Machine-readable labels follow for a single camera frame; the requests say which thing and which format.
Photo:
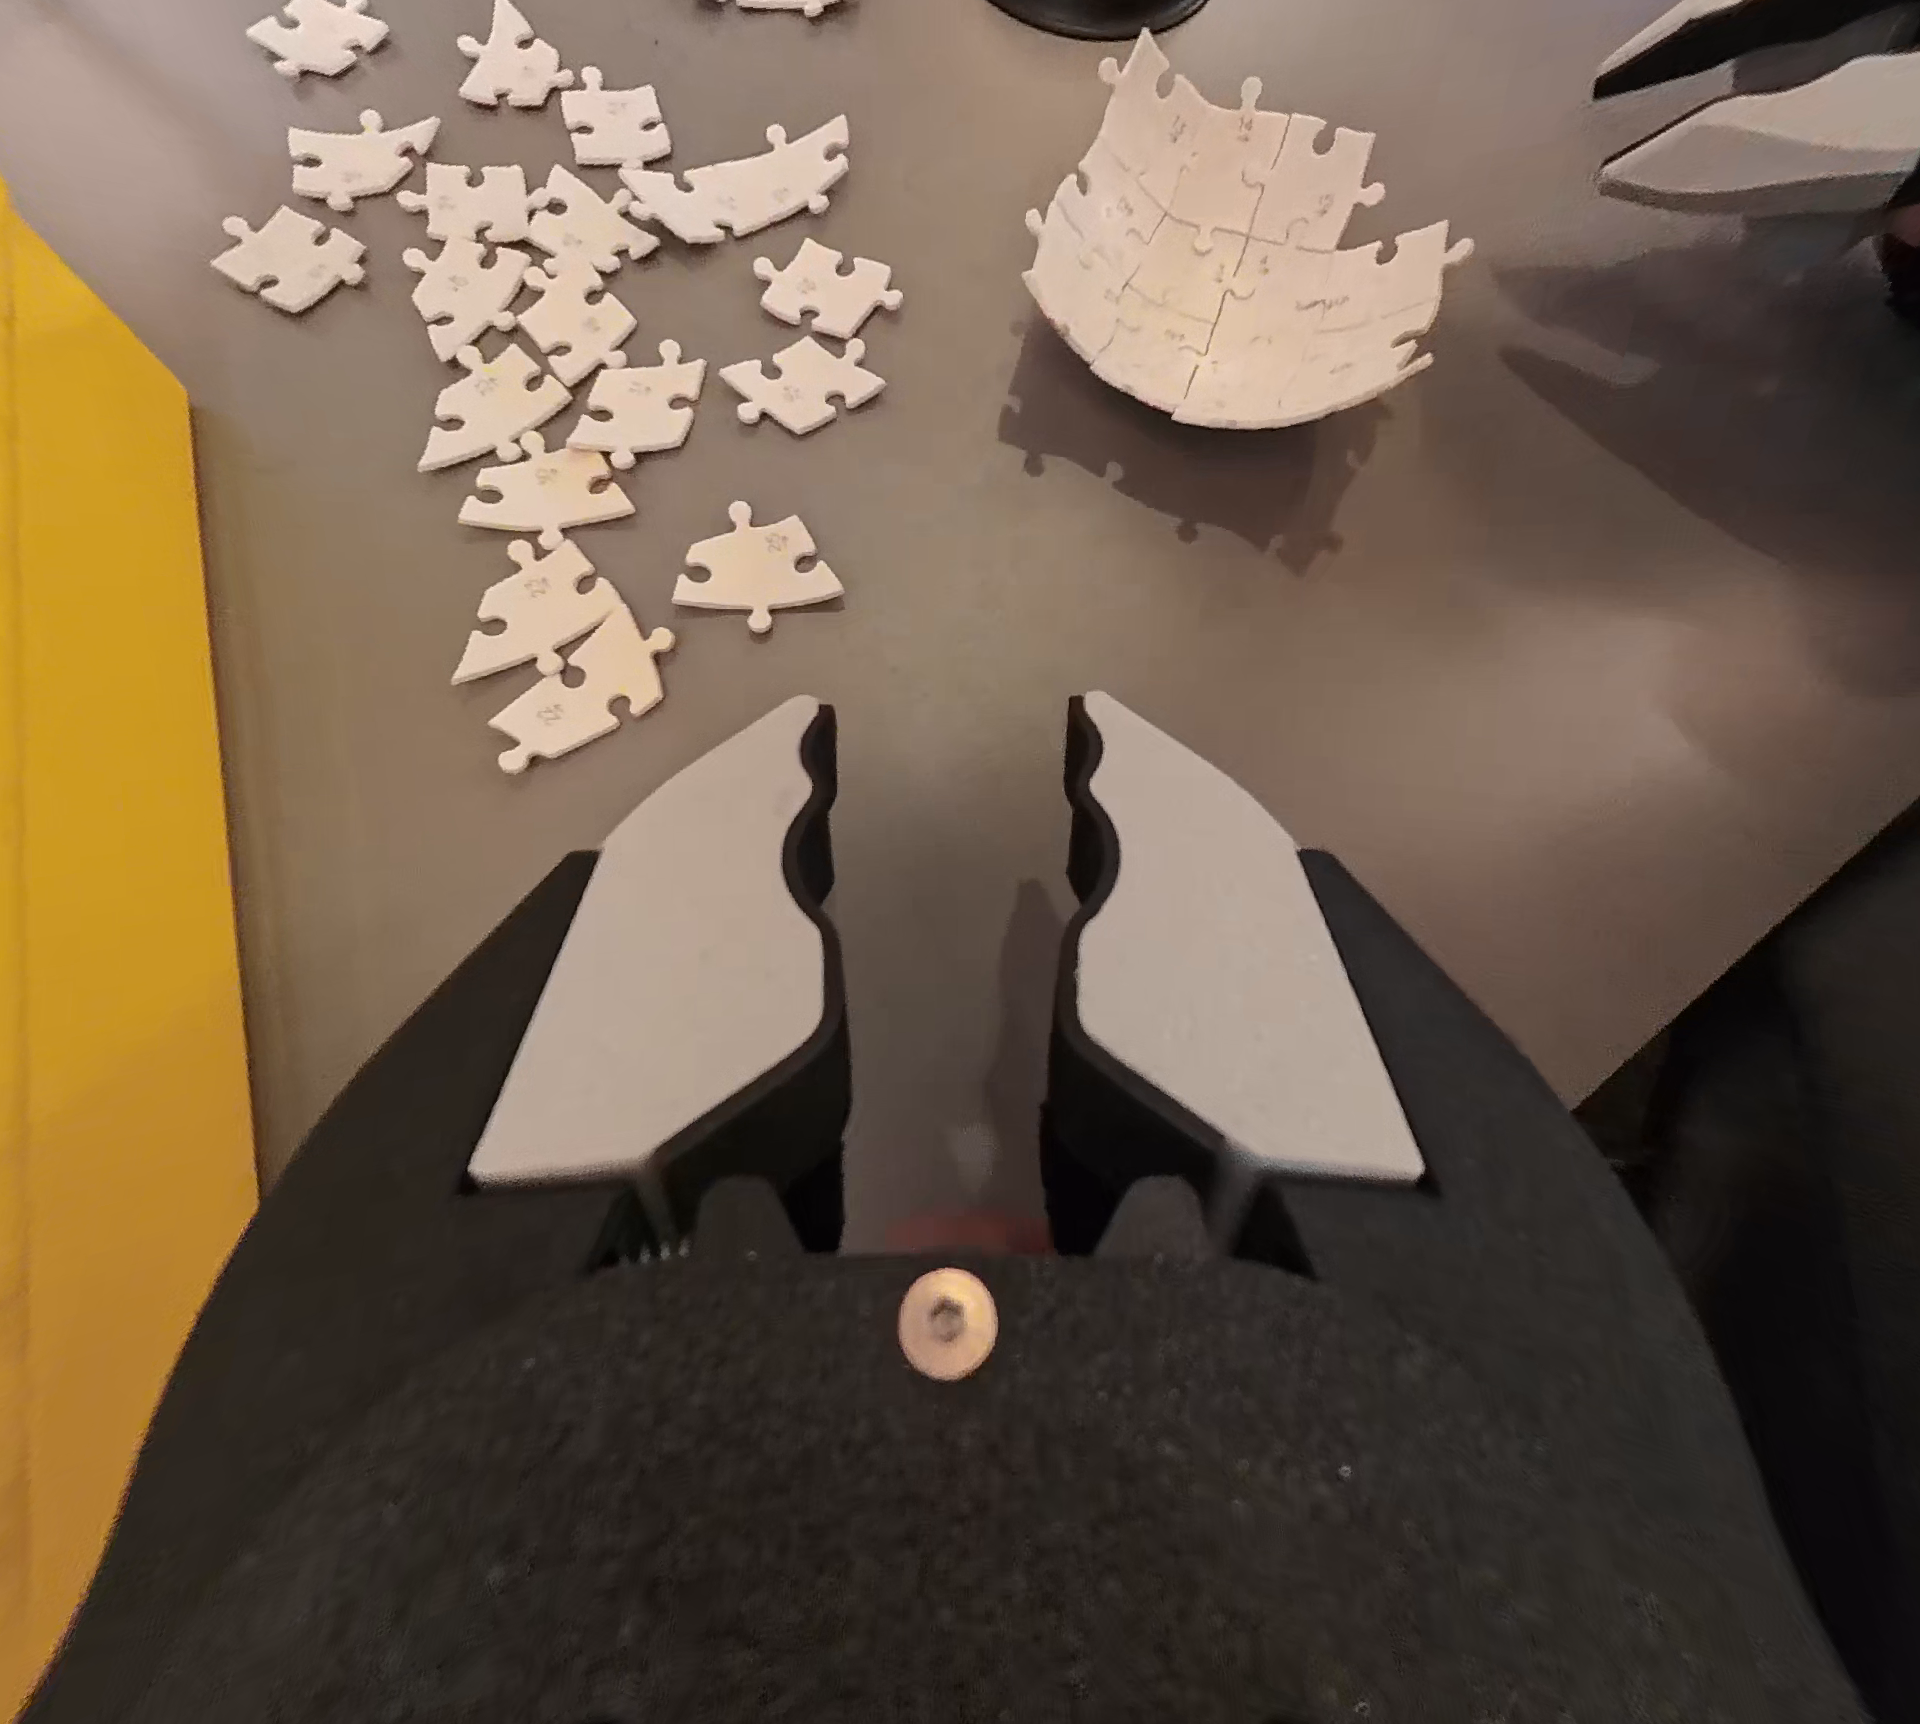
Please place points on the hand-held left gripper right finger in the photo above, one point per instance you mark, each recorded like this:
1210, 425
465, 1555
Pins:
1244, 989

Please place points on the yellow plastic bin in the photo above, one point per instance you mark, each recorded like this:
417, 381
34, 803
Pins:
105, 854

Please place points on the curved assembled puzzle section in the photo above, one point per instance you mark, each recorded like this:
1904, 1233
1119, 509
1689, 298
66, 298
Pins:
1244, 285

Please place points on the pile of white puzzle pieces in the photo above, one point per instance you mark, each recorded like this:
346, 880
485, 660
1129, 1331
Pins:
524, 328

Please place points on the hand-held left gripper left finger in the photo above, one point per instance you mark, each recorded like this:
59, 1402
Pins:
660, 989

